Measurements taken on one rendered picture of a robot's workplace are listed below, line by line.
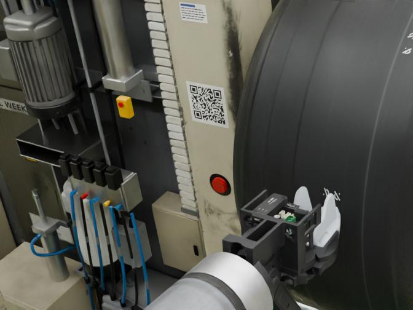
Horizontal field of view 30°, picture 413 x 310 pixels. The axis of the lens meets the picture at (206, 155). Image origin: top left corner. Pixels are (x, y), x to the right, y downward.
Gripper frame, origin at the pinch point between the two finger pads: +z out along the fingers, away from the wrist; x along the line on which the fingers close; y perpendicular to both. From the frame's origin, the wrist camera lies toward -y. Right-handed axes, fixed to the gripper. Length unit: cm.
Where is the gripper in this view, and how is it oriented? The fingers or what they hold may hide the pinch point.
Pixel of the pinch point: (329, 218)
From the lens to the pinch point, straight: 95.0
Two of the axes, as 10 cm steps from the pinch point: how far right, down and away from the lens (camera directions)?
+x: -8.1, -2.0, 5.5
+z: 5.8, -3.9, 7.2
